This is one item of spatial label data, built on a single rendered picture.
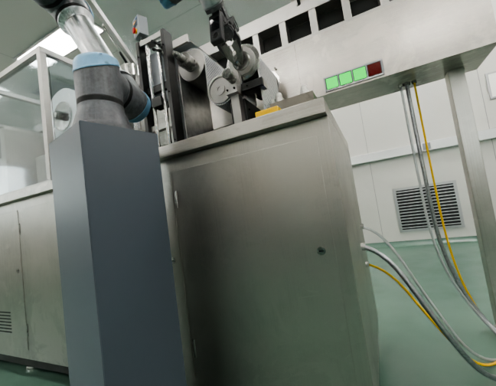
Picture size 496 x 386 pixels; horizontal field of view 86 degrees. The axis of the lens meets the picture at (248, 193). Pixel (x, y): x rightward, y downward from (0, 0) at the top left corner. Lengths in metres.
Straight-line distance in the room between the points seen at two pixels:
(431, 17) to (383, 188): 2.42
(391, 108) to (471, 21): 2.36
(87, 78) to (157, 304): 0.60
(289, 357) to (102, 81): 0.88
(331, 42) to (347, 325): 1.20
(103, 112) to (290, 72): 0.96
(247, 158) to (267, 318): 0.45
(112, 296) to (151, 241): 0.15
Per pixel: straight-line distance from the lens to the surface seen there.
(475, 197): 1.50
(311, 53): 1.48
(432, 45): 1.44
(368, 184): 3.62
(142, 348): 0.76
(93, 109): 0.81
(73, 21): 1.19
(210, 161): 0.85
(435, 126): 3.75
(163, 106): 1.22
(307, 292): 0.76
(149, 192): 0.75
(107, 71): 0.86
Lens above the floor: 0.64
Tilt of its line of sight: 4 degrees up
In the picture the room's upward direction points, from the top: 8 degrees counter-clockwise
